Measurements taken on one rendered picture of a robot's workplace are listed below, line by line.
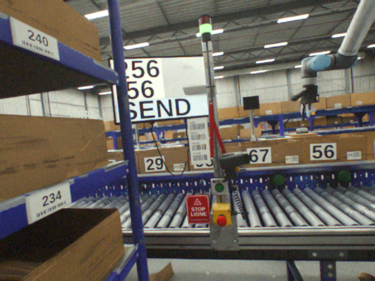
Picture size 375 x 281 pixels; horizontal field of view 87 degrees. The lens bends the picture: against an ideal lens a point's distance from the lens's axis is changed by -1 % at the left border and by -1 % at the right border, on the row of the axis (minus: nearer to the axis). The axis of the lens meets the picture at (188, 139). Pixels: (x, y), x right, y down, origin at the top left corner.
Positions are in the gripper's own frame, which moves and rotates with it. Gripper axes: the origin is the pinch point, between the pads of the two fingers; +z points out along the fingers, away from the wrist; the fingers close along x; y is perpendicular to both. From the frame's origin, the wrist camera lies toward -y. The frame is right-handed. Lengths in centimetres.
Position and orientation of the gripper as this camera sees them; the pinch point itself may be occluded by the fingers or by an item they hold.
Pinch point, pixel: (304, 116)
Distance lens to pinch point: 156.0
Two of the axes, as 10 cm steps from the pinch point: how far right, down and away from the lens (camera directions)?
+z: 0.6, 9.8, 1.6
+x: -0.4, -1.6, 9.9
